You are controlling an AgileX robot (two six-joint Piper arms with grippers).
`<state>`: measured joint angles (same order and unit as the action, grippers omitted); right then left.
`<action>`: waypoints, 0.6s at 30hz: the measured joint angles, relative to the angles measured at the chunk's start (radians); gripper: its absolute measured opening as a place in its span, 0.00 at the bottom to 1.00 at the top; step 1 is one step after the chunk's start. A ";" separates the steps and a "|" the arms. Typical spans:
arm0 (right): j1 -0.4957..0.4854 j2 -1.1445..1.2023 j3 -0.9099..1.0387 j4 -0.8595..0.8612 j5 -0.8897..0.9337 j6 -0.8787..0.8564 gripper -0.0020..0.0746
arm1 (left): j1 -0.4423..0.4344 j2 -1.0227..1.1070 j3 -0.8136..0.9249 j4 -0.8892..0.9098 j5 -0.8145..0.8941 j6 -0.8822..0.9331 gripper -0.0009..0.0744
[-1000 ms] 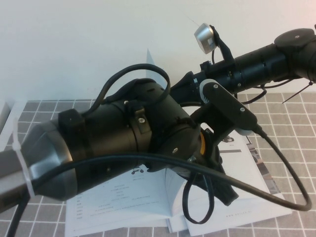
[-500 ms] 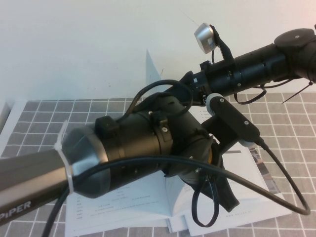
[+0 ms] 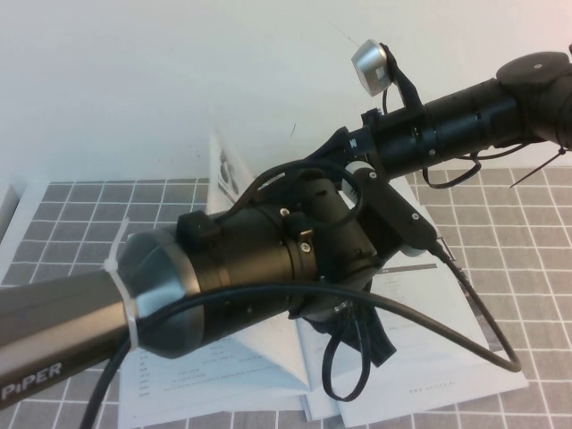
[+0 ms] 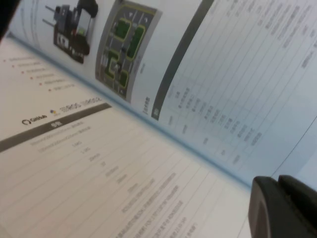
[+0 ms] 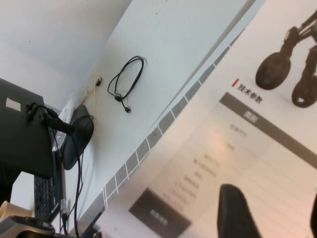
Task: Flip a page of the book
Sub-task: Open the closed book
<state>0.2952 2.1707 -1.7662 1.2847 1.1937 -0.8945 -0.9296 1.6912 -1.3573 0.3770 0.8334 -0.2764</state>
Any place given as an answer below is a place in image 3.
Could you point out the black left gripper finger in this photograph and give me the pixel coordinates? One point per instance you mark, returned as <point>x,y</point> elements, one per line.
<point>380,344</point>

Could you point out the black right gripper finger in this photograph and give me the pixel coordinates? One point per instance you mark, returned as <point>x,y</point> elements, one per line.
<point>335,147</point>

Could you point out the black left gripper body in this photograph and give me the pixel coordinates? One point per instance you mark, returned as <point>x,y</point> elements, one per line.
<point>319,318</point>

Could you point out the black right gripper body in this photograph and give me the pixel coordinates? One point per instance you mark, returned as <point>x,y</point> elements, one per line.
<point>361,145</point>

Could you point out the white product catalogue book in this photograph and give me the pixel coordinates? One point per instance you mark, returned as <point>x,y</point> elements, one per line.
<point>250,371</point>

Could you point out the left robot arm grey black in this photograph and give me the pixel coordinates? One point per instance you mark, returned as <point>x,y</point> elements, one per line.
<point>223,268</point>

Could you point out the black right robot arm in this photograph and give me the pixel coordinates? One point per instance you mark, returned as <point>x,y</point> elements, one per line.
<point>469,120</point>

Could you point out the plain white booklet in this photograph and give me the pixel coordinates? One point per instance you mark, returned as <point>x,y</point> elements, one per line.
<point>322,406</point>

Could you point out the grey white-checked tablecloth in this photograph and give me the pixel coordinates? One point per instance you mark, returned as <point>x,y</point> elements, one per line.
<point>514,223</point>

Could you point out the black zip tie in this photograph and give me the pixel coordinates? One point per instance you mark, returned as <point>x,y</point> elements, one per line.
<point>536,170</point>

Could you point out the white zip tie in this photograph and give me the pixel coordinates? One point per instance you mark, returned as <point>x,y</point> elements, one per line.
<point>117,277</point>

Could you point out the black left camera bracket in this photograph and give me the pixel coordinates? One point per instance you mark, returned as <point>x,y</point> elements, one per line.
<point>393,210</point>

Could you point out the black camera bracket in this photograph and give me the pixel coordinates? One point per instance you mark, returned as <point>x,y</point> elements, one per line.
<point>393,210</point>
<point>409,89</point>

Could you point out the black right camera bracket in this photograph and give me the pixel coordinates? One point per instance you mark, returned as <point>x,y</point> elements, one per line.
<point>409,89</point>

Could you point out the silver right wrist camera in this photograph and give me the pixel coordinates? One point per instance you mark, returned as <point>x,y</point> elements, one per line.
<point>371,67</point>

